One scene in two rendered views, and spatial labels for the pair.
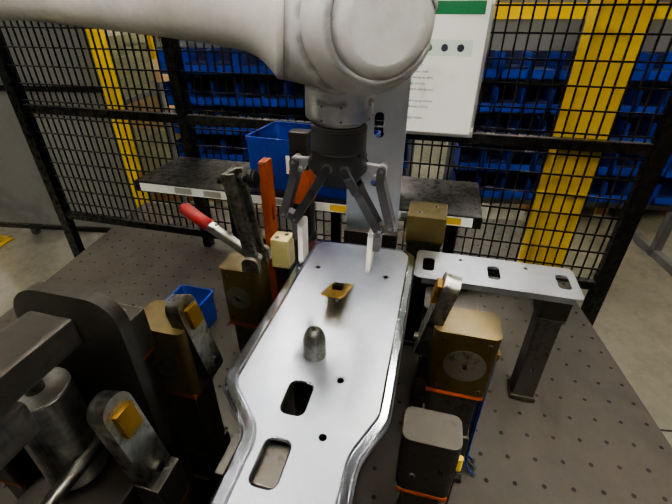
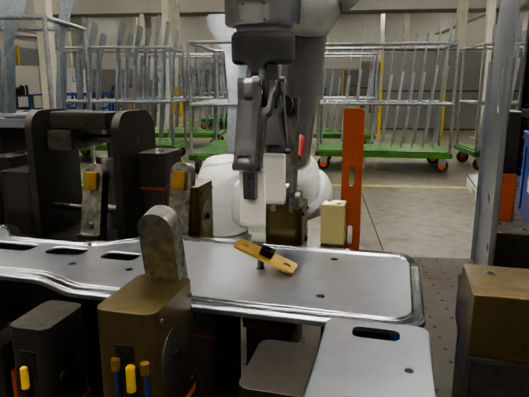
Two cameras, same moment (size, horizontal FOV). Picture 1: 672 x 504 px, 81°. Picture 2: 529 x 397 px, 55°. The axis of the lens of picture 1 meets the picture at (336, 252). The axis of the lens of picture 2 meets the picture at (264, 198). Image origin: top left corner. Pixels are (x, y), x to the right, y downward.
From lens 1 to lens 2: 85 cm
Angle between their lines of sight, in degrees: 83
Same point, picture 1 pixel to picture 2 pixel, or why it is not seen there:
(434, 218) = (470, 283)
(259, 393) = (133, 244)
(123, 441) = (85, 190)
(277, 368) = not seen: hidden behind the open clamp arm
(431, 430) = (43, 313)
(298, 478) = (45, 257)
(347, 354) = not seen: hidden behind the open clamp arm
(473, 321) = (145, 295)
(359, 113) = (229, 12)
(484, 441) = not seen: outside the picture
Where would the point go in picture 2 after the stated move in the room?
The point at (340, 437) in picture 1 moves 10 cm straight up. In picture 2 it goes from (66, 268) to (59, 194)
